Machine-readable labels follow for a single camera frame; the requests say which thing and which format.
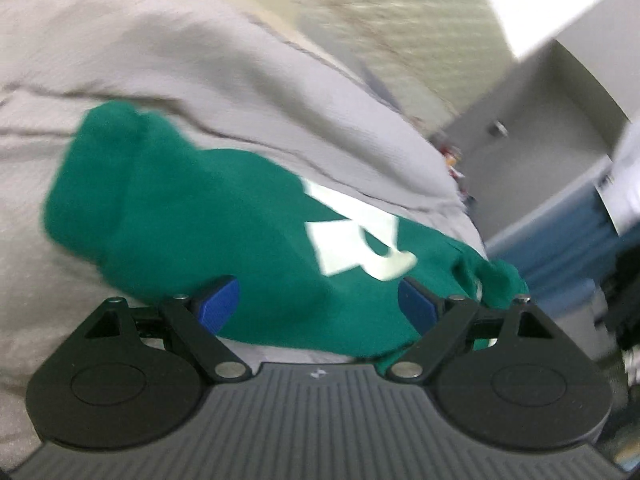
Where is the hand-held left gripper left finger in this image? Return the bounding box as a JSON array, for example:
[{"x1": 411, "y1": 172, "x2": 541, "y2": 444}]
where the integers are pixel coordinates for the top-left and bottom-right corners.
[{"x1": 65, "y1": 276, "x2": 252, "y2": 382}]

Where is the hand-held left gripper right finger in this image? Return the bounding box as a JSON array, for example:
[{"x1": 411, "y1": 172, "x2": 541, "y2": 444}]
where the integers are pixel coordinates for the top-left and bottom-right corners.
[{"x1": 389, "y1": 277, "x2": 576, "y2": 382}]

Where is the green sweatshirt with white print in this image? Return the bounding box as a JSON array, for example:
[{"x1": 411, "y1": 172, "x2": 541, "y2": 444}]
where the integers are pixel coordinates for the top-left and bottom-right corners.
[{"x1": 42, "y1": 101, "x2": 530, "y2": 376}]

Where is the row of small bottles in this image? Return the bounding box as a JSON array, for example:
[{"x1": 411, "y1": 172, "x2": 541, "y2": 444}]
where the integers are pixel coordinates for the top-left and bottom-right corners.
[{"x1": 440, "y1": 142, "x2": 476, "y2": 206}]

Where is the blue curtain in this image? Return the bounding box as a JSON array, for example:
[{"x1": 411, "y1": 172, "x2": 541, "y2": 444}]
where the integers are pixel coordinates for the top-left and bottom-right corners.
[{"x1": 487, "y1": 195, "x2": 621, "y2": 286}]

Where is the grey wardrobe cabinet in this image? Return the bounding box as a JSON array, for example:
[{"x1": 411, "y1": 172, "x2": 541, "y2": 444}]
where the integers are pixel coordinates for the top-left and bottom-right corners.
[{"x1": 440, "y1": 40, "x2": 640, "y2": 246}]

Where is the grey blanket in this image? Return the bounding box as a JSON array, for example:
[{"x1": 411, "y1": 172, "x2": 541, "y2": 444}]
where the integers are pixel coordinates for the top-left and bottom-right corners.
[{"x1": 0, "y1": 0, "x2": 488, "y2": 456}]

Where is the cream quilted headboard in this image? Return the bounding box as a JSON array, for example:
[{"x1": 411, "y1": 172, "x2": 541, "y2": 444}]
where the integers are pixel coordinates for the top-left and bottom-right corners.
[{"x1": 270, "y1": 0, "x2": 516, "y2": 136}]

